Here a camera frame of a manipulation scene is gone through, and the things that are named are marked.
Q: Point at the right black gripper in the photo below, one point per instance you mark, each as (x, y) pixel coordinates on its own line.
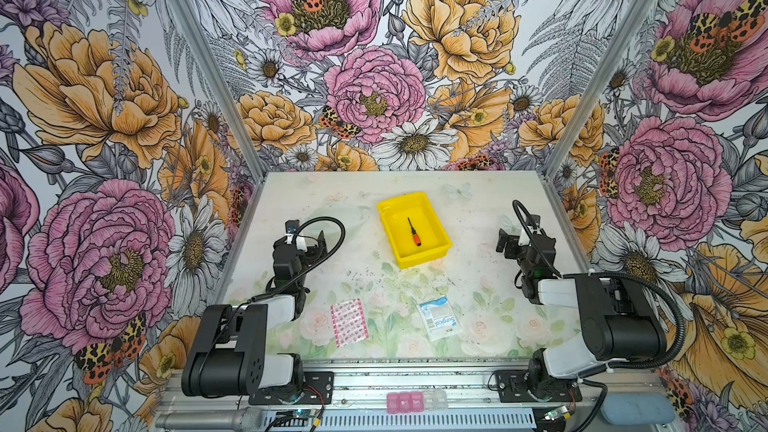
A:
(513, 243)

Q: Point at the grey blue foam pad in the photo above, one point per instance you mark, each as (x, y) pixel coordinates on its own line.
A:
(637, 409)

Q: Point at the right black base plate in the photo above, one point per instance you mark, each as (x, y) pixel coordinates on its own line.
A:
(517, 386)

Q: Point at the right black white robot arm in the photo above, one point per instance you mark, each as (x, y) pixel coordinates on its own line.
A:
(616, 324)

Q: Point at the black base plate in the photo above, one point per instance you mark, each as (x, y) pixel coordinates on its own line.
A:
(517, 386)
(314, 388)

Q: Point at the green circuit board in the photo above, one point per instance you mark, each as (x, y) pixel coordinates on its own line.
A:
(559, 413)

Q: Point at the pink patterned packet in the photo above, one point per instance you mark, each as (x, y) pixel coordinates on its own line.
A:
(349, 322)

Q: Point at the pink clear pill organizer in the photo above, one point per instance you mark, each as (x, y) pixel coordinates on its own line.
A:
(416, 401)

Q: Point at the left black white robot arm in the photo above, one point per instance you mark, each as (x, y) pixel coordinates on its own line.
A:
(229, 354)

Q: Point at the red handled screwdriver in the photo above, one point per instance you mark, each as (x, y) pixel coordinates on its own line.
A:
(416, 238)

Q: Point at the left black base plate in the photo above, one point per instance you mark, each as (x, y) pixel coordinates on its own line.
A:
(314, 388)

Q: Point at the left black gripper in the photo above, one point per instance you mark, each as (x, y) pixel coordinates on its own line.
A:
(313, 250)

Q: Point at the yellow plastic bin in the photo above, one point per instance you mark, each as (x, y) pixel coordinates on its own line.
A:
(416, 206)

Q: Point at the white blue tissue packet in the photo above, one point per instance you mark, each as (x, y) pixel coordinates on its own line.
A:
(439, 319)

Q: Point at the white slotted cable duct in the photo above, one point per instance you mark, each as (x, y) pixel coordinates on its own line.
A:
(479, 419)

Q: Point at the grey metal cylinder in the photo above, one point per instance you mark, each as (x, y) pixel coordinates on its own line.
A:
(247, 419)

